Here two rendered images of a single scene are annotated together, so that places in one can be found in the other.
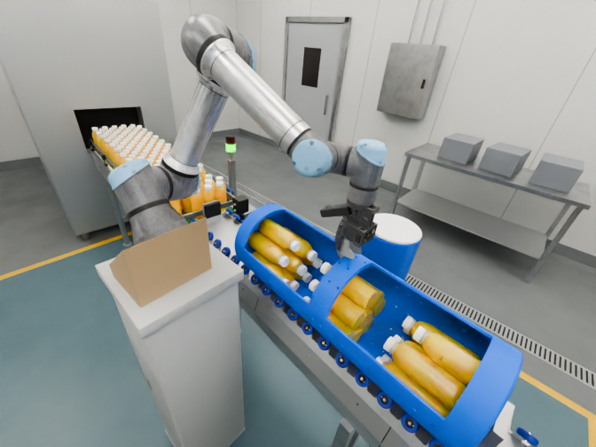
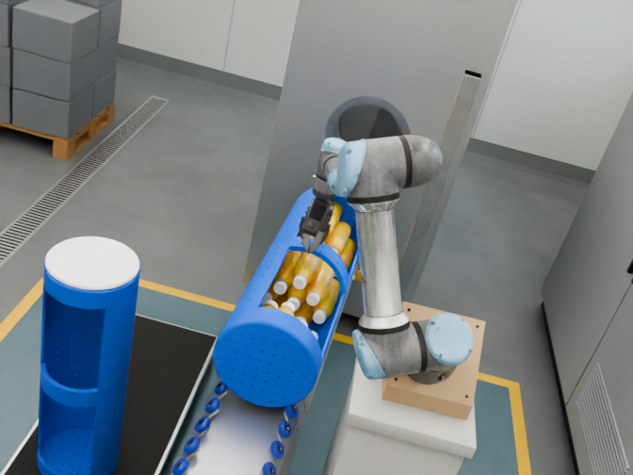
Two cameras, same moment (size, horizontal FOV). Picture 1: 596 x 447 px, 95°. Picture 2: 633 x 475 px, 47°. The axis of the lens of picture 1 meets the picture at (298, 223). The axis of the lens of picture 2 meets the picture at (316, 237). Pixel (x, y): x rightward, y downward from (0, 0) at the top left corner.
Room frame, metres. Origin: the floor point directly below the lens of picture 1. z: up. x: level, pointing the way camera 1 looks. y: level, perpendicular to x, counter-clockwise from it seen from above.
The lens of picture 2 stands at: (1.81, 1.34, 2.37)
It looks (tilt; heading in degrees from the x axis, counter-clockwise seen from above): 30 degrees down; 232
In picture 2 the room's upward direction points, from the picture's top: 14 degrees clockwise
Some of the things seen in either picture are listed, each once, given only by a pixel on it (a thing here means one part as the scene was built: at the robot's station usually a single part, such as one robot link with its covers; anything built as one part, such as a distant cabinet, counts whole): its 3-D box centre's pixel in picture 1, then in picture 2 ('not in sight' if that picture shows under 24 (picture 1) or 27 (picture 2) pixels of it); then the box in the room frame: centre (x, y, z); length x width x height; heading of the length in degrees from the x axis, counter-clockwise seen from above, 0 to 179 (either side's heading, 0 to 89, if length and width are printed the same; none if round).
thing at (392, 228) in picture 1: (393, 227); (93, 262); (1.21, -0.49, 1.03); 0.28 x 0.28 x 0.01
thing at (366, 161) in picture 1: (367, 164); (332, 159); (0.66, -0.16, 1.53); 0.09 x 0.08 x 0.11; 71
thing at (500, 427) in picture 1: (485, 429); not in sight; (0.33, -0.51, 1.00); 0.10 x 0.04 x 0.15; 137
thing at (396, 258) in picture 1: (373, 289); (85, 369); (1.21, -0.49, 0.59); 0.28 x 0.28 x 0.88
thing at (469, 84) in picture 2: not in sight; (404, 275); (-0.02, -0.40, 0.85); 0.06 x 0.06 x 1.70; 47
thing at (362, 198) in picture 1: (362, 192); (325, 183); (0.66, -0.16, 1.45); 0.08 x 0.08 x 0.05
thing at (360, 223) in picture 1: (357, 220); (320, 206); (0.65, -0.16, 1.37); 0.09 x 0.08 x 0.12; 47
